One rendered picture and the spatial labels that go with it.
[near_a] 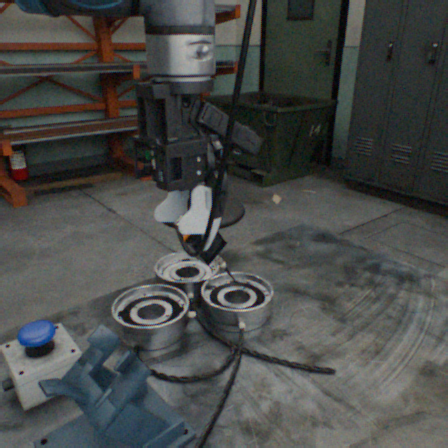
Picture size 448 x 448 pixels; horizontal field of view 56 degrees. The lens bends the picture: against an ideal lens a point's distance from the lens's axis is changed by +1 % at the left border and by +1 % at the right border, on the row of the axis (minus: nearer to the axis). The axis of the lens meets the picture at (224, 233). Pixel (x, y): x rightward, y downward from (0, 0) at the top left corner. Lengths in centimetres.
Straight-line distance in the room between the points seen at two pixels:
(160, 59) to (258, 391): 38
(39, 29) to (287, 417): 411
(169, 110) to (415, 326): 45
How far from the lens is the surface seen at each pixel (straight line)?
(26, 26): 434
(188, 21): 47
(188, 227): 51
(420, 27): 341
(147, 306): 62
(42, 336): 52
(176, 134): 48
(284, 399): 52
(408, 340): 64
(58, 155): 446
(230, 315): 58
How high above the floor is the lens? 117
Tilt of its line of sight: 25 degrees down
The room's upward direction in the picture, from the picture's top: straight up
